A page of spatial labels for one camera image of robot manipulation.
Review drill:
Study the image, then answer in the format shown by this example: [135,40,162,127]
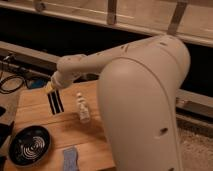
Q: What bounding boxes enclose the small white glue bottle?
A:
[76,92,90,123]

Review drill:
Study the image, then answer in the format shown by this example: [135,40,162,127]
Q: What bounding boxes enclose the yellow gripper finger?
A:
[45,82,56,94]

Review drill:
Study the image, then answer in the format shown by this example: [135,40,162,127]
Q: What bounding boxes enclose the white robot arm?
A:
[46,35,190,171]

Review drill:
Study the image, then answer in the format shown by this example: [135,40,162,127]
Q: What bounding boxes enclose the blue object on floor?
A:
[29,79,47,89]

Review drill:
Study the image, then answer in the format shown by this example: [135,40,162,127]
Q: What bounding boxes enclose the blue grey sponge cloth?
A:
[63,146,79,171]

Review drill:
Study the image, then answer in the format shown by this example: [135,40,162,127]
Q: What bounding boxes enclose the black white striped eraser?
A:
[47,90,64,115]

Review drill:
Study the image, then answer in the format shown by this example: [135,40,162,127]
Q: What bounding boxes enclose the black patterned plate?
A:
[8,125,51,167]

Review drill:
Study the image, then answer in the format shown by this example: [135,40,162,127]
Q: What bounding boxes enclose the black coiled cable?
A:
[0,71,28,95]

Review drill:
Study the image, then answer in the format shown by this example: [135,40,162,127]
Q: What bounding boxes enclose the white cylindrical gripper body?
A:
[51,71,76,89]

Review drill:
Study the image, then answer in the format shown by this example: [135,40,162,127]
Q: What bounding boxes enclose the black object at left edge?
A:
[0,105,16,149]

